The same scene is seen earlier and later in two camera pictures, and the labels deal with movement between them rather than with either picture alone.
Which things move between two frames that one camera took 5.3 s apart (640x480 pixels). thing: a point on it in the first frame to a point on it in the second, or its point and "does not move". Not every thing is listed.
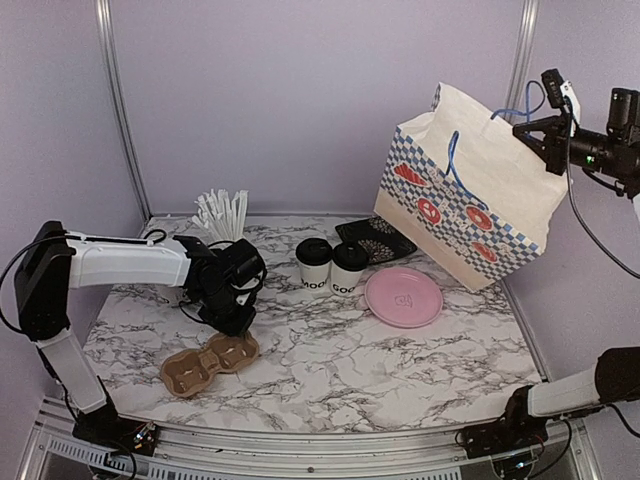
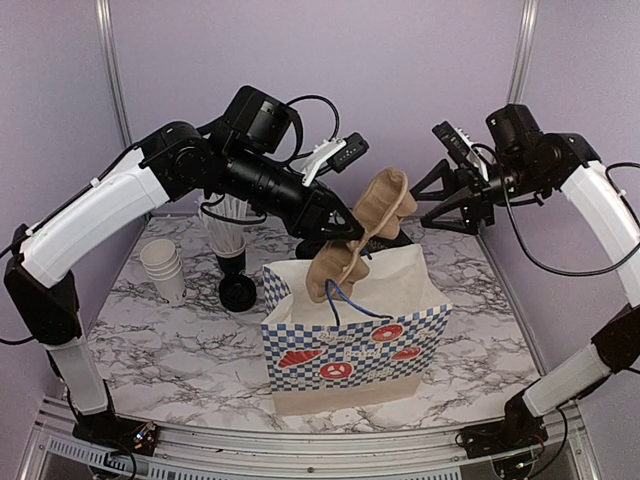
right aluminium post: [522, 58] does not move
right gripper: [552, 149] to [478, 202]
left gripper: [236, 327] to [314, 214]
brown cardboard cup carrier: [192, 372] to [381, 205]
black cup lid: [313, 251] does not move
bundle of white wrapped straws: [221, 216] does not move
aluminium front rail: [200, 453] does not move
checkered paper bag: [466, 194] to [374, 345]
